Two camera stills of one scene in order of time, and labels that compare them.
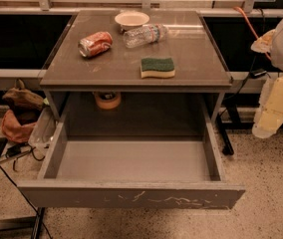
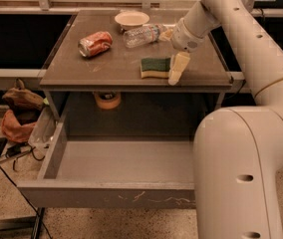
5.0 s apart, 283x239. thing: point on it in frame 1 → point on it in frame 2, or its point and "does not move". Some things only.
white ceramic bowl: [131, 19] does not move
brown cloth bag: [23, 98] does not move
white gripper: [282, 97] → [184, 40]
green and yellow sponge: [156, 67] does not move
